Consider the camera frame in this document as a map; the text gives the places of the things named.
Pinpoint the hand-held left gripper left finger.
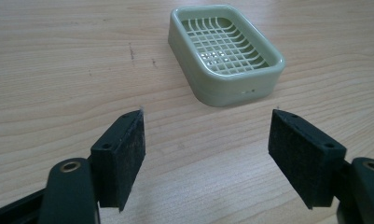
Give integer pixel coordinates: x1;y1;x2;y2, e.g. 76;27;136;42
90;108;146;213

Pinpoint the green plastic soap dish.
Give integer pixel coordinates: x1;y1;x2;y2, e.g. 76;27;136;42
167;4;286;108

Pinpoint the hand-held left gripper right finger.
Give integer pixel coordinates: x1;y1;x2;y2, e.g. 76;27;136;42
268;108;348;210

